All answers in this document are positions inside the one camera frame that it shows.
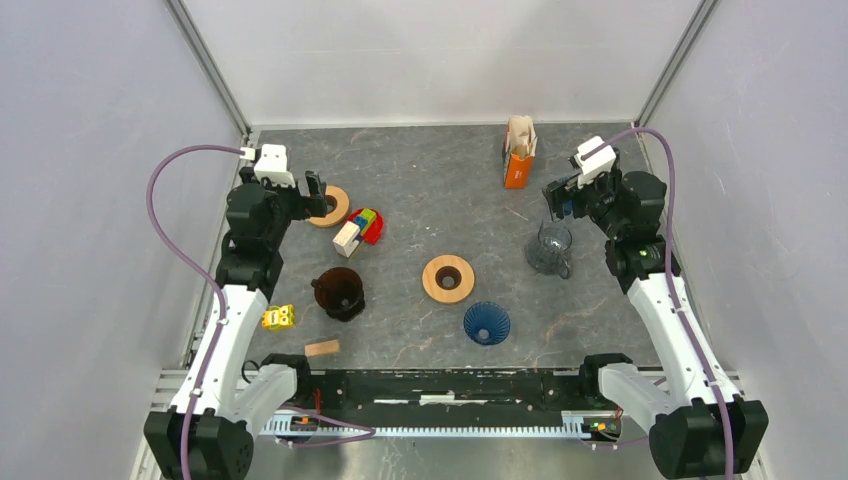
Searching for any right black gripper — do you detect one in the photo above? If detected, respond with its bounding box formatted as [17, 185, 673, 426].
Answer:
[541, 165, 626, 239]

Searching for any orange coffee filter box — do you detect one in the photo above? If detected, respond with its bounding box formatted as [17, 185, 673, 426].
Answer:
[502, 115, 538, 189]

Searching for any dark brown dripper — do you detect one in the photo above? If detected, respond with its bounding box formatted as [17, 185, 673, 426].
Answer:
[311, 267, 365, 322]

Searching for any blue ribbed dripper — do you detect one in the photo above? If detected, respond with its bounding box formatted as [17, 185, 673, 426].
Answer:
[463, 301, 511, 346]

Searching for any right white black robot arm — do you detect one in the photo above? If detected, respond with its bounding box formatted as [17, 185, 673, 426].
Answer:
[543, 170, 769, 479]

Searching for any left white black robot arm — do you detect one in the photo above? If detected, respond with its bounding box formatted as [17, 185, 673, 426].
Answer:
[144, 168, 327, 479]

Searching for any colourful toy block pile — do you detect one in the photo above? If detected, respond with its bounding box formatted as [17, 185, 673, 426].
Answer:
[332, 208, 385, 258]

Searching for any clear glass pitcher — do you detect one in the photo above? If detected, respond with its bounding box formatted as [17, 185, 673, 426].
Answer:
[524, 221, 572, 279]

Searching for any flat wooden block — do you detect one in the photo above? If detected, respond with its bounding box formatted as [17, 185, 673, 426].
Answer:
[304, 339, 341, 357]

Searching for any small wooden ring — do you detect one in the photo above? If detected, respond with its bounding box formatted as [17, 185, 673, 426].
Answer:
[307, 185, 352, 229]

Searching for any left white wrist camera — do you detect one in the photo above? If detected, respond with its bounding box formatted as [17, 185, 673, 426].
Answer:
[253, 143, 296, 188]

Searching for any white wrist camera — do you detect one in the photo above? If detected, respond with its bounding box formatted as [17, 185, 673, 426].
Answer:
[253, 143, 296, 188]
[574, 136, 618, 189]

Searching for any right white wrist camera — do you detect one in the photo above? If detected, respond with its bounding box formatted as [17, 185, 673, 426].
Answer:
[574, 136, 618, 189]

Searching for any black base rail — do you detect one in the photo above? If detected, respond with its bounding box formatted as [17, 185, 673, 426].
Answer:
[289, 368, 617, 428]

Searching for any grey slotted cable duct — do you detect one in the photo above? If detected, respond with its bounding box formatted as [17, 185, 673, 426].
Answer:
[258, 410, 600, 440]

